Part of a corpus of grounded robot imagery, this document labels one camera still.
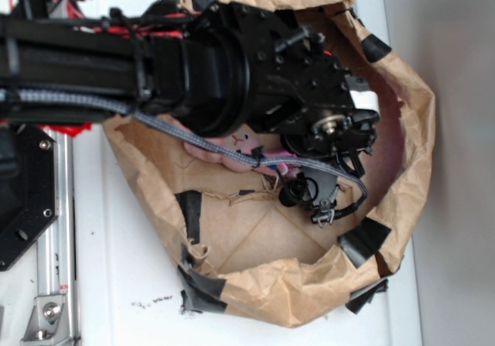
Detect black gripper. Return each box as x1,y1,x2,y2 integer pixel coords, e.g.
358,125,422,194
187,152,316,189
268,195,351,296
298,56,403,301
200,2,380,177

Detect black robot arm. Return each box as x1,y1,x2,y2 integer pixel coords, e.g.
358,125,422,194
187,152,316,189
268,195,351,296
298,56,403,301
1,2,380,178

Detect pink plush bunny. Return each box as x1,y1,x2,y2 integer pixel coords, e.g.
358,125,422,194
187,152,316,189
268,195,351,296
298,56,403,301
172,119,302,180

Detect crumpled brown paper bag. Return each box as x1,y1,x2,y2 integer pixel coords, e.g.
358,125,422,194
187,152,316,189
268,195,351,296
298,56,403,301
104,0,435,327

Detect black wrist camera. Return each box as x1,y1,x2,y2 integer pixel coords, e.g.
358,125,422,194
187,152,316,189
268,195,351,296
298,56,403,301
279,167,339,228

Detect grey braided cable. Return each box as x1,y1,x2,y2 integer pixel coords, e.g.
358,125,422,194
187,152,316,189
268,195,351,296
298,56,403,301
0,88,368,211

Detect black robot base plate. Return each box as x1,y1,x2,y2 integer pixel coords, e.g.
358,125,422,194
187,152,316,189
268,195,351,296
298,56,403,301
1,125,56,272

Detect aluminium extrusion rail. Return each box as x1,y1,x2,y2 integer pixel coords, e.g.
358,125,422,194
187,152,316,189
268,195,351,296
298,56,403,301
33,129,80,345

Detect metal corner bracket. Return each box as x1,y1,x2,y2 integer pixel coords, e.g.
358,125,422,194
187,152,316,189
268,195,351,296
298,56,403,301
19,294,70,345

